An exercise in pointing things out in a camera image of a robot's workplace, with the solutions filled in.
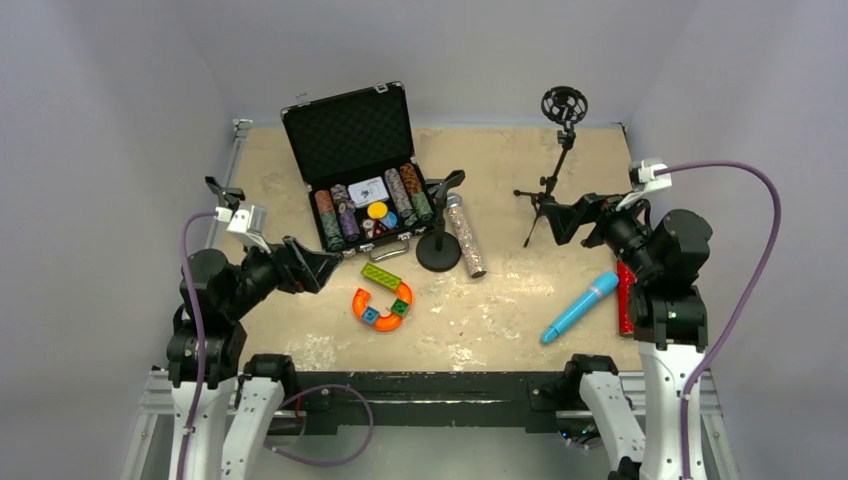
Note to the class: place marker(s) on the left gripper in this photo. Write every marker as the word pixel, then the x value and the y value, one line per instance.
pixel 287 263

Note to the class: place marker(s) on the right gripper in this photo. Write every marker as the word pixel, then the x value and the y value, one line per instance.
pixel 597 220

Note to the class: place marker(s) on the glitter microphone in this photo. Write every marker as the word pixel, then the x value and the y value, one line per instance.
pixel 469 247

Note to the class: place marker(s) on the round-base mic stand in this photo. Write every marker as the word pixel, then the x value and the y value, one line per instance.
pixel 227 197
pixel 438 251

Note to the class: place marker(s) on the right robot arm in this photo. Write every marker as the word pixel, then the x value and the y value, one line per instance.
pixel 670 325

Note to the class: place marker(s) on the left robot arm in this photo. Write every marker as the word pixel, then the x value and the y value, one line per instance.
pixel 204 352

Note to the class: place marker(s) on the lime green toy brick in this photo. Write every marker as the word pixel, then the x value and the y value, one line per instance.
pixel 381 277

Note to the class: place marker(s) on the blue toy brick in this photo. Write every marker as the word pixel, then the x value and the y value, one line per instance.
pixel 370 317

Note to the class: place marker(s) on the blue microphone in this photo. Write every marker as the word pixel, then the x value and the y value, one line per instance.
pixel 600 288

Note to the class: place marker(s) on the red microphone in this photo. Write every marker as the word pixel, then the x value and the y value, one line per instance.
pixel 626 280

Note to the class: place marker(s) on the orange curved toy track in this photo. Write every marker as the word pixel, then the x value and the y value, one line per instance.
pixel 387 322

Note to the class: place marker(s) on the yellow poker chip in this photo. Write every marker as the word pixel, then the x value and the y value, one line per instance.
pixel 377 210

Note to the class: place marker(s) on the dark green toy brick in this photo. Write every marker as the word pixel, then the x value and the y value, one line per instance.
pixel 400 308

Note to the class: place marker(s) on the black poker chip case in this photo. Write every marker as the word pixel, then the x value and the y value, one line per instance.
pixel 347 139

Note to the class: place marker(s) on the white card deck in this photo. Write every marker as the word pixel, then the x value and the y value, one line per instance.
pixel 369 191

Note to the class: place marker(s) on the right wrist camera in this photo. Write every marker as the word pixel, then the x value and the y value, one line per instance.
pixel 646 176

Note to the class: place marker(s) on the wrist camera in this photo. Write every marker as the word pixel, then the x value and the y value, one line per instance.
pixel 245 224
pixel 646 176

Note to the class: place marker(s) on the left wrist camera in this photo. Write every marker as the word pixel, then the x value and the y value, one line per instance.
pixel 245 224

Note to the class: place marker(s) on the black front table rail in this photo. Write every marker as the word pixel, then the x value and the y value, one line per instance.
pixel 537 402

